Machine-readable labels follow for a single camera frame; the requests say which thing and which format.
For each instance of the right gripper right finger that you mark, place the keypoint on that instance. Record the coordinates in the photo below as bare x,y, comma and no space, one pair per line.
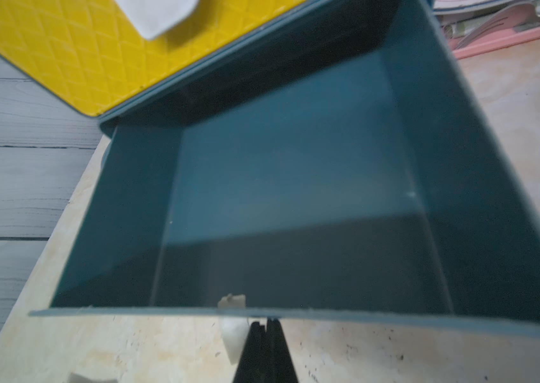
280,366

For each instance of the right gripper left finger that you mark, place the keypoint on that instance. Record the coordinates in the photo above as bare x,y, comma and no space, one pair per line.
251,367

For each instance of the teal bottom drawer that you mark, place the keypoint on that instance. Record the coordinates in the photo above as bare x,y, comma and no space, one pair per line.
331,165

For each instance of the yellow top drawer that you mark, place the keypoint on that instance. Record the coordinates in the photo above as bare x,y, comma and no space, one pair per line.
89,55

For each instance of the pink plastic tray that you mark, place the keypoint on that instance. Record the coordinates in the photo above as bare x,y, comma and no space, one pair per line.
478,27

